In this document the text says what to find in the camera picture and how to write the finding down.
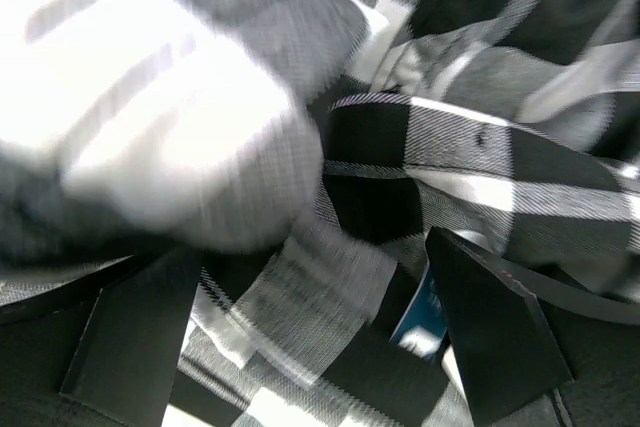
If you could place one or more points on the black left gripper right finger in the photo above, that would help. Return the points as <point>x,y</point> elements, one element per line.
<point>532,350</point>

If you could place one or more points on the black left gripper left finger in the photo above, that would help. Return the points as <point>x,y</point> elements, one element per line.
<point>101,350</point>

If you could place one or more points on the black white checkered shirt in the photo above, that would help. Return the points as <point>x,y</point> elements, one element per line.
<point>304,150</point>

